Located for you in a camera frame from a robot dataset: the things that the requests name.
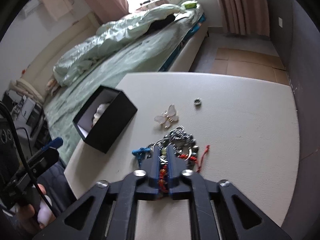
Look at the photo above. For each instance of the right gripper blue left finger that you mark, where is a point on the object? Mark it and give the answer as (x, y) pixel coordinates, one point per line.
(148, 187)

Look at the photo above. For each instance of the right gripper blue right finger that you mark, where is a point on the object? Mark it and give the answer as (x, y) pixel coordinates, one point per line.
(178, 190)

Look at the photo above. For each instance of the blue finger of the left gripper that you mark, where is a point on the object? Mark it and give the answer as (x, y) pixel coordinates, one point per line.
(56, 143)

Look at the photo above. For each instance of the bead jewelry pile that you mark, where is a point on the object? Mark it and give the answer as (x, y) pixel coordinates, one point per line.
(185, 148)

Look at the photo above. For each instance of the red cord charm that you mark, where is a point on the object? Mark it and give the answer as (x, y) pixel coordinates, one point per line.
(201, 160)

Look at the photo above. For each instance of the white plastic bag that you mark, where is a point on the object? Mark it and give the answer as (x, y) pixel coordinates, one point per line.
(99, 112)

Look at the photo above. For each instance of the black jewelry box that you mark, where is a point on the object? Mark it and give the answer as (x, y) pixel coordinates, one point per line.
(108, 128)

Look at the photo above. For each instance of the left hand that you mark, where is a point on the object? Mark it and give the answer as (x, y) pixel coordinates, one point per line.
(32, 223)

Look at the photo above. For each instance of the blue bead tassel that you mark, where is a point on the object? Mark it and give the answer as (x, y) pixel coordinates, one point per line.
(141, 154)

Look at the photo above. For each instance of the dark blue trouser leg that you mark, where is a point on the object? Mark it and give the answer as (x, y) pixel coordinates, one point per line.
(57, 187)

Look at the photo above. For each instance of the cream padded headboard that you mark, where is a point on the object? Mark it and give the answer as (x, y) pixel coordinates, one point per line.
(34, 80)

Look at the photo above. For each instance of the white butterfly brooch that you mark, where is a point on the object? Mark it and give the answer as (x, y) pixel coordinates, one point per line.
(167, 118)

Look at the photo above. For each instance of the light green duvet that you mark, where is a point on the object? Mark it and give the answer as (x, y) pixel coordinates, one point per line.
(108, 39)

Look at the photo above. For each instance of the green bed sheet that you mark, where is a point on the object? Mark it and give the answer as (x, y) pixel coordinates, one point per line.
(152, 52)

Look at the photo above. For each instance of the beige hanging towel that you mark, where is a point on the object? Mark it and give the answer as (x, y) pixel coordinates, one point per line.
(57, 8)

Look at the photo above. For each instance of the white air conditioner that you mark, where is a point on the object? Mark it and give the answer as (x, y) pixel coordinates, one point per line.
(30, 7)

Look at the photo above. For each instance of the flattened cardboard sheets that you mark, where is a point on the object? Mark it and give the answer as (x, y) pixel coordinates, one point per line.
(250, 64)

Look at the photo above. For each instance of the green box on bed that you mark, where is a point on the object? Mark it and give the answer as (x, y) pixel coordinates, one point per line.
(189, 4)

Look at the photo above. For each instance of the right pink curtain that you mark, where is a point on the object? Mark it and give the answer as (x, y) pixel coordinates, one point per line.
(245, 17)

